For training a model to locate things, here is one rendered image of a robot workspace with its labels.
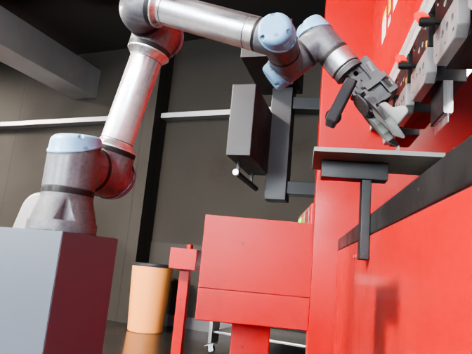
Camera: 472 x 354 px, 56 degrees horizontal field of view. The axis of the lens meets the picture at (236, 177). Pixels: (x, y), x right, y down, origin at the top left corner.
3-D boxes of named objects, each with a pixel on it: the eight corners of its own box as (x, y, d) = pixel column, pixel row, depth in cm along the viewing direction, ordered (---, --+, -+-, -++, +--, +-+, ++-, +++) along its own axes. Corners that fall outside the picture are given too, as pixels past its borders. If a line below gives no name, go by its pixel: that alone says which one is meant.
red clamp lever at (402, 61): (393, 53, 117) (399, 62, 108) (410, 53, 116) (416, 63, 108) (392, 60, 118) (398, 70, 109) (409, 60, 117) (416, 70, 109)
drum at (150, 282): (174, 331, 455) (181, 265, 468) (152, 336, 418) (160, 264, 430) (139, 325, 472) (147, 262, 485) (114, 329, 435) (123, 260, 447)
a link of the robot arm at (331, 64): (323, 58, 102) (322, 73, 110) (336, 72, 101) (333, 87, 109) (350, 39, 102) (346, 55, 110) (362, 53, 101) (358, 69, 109)
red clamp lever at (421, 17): (412, 10, 97) (421, 17, 89) (432, 10, 97) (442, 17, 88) (411, 19, 98) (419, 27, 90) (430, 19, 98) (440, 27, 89)
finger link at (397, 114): (423, 119, 94) (392, 91, 99) (400, 135, 94) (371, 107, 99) (421, 126, 97) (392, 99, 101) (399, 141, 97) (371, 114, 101)
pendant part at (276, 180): (252, 201, 258) (263, 64, 274) (296, 204, 251) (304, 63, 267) (227, 185, 210) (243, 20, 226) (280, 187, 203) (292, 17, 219)
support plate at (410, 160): (311, 169, 111) (312, 165, 112) (422, 175, 107) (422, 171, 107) (313, 150, 94) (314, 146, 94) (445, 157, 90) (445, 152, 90)
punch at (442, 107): (430, 135, 105) (430, 97, 107) (439, 135, 105) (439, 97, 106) (443, 121, 95) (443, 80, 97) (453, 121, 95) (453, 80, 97)
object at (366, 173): (316, 256, 100) (321, 163, 104) (383, 262, 98) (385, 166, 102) (316, 256, 96) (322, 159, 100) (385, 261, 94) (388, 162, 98)
